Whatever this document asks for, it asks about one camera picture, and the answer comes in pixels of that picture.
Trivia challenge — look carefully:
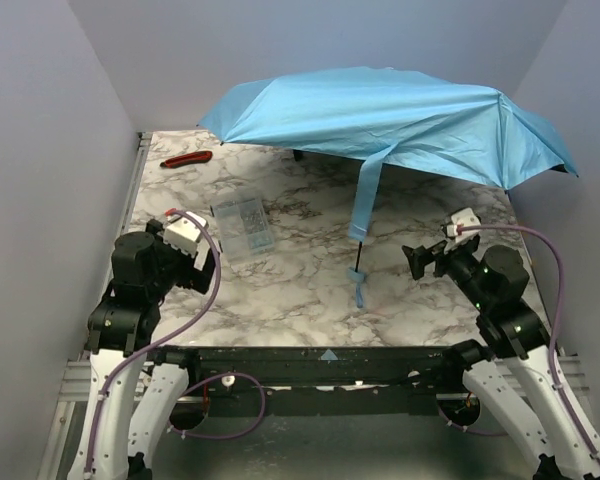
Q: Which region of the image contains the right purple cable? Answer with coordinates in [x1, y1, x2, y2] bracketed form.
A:
[435, 223, 600, 480]

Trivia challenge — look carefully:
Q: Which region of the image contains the red black utility knife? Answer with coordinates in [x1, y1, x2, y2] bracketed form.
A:
[160, 150, 213, 169]

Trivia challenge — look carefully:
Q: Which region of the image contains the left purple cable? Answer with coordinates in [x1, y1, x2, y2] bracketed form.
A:
[82, 209, 267, 479]

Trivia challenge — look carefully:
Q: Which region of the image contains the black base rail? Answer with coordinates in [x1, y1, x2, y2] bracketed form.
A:
[139, 343, 501, 419]

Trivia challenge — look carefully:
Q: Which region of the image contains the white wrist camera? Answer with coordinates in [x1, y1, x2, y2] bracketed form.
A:
[442, 208, 481, 250]
[162, 209, 202, 258]

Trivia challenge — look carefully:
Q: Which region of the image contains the purple cable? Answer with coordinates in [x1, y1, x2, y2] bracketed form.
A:
[82, 209, 267, 479]
[435, 223, 600, 480]

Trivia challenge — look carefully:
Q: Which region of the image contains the blue folding umbrella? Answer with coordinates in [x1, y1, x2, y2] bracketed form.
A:
[196, 66, 580, 309]

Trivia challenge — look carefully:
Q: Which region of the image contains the clear plastic screw box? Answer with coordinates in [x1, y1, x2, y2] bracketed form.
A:
[210, 195, 275, 263]

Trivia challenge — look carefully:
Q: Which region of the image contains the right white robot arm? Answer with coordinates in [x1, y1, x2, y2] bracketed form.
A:
[402, 237, 600, 479]

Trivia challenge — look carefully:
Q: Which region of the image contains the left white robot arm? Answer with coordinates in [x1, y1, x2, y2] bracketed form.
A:
[68, 222, 219, 479]

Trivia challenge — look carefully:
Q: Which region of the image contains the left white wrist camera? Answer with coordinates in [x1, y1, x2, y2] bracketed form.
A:
[162, 209, 202, 258]

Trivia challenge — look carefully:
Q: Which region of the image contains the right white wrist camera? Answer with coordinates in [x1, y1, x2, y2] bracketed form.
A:
[442, 208, 481, 250]

